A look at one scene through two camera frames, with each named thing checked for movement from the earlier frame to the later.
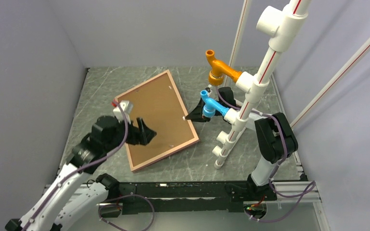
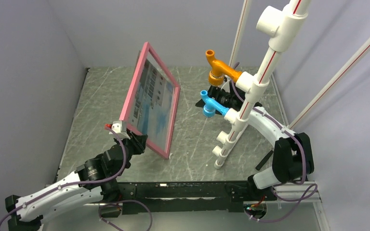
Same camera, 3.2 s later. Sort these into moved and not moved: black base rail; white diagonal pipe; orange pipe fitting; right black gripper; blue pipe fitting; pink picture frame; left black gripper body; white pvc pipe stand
Moved: pink picture frame; left black gripper body; right black gripper
Not moved: black base rail; orange pipe fitting; blue pipe fitting; white pvc pipe stand; white diagonal pipe
